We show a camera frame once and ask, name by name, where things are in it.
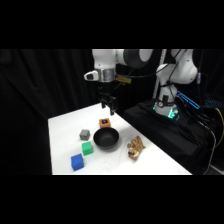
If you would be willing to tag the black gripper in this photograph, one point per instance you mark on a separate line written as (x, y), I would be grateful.
(107, 98)

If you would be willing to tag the plush tiger toy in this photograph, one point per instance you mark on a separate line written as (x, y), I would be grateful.
(135, 147)

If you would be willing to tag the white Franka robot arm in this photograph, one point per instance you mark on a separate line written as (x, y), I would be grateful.
(103, 61)

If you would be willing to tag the black bowl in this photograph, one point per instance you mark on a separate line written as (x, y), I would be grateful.
(106, 138)

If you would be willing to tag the orange block with blue mark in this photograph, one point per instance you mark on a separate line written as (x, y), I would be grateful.
(105, 123)

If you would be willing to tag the gray block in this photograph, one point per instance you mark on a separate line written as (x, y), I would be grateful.
(84, 134)

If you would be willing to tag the green block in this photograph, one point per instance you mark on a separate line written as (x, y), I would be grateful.
(87, 148)

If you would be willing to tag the black cloth covered stand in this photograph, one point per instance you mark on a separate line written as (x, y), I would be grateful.
(160, 133)

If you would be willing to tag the black curtain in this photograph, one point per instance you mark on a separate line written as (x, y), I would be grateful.
(40, 86)

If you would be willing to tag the blue lit control box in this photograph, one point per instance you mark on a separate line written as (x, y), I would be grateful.
(188, 100)

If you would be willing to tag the tan wrist mount plate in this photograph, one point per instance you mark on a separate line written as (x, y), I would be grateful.
(122, 79)

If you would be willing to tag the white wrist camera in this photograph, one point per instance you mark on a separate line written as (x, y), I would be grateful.
(90, 75)

